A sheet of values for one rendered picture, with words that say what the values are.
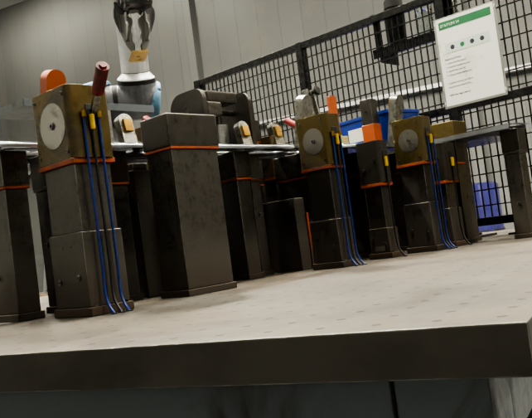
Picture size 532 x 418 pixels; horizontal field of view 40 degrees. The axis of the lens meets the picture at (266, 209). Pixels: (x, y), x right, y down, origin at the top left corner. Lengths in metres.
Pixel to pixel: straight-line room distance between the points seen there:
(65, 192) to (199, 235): 0.27
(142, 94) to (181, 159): 0.97
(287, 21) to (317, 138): 10.77
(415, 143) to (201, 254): 0.77
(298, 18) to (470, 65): 9.84
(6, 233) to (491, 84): 1.70
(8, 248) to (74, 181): 0.20
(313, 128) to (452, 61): 1.03
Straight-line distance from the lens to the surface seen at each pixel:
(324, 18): 12.13
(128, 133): 1.70
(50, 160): 1.22
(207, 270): 1.34
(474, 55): 2.56
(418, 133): 1.91
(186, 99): 1.93
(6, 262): 1.32
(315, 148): 1.65
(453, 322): 0.58
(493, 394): 0.61
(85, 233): 1.16
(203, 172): 1.36
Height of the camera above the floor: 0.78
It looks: 3 degrees up
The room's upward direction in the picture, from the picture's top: 7 degrees counter-clockwise
